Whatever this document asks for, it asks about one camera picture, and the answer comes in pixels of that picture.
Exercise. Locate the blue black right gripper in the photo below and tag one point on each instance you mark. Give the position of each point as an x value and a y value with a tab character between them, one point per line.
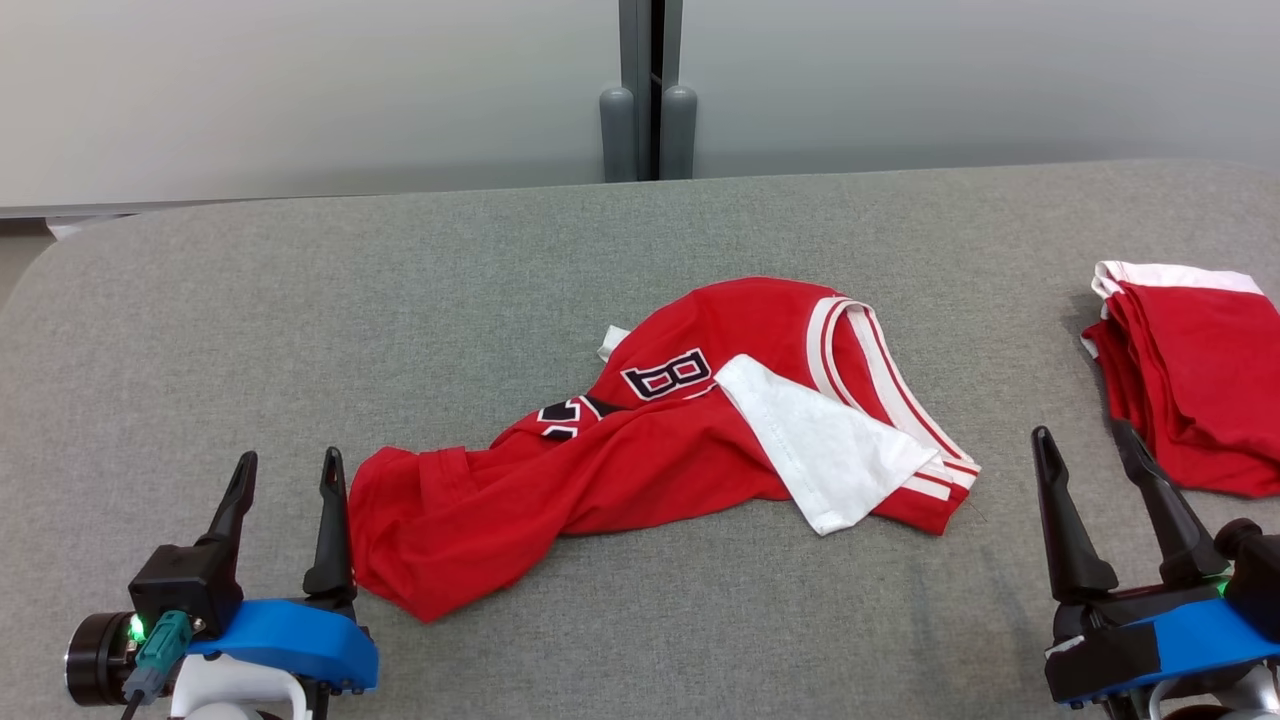
1180	640

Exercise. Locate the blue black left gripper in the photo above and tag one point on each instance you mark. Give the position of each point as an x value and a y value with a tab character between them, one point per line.
300	640

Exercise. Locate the red Bulls 23 shorts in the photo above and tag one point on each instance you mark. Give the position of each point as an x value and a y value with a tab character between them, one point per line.
1210	390

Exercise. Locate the red white-trimmed jersey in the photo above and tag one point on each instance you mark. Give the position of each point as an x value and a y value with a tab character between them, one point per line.
620	460

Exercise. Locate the grey fabric upholstered surface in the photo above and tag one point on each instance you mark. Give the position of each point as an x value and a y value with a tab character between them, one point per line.
400	300

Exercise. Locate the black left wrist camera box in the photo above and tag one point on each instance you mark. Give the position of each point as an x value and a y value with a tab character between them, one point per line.
180	585

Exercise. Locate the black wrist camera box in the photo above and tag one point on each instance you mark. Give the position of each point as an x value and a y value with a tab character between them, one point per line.
1255	580
180	585

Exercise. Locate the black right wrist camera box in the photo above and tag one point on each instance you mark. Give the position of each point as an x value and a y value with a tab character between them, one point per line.
1255	580

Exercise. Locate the grey metal partition post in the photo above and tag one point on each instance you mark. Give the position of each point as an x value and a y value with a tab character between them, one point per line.
648	90

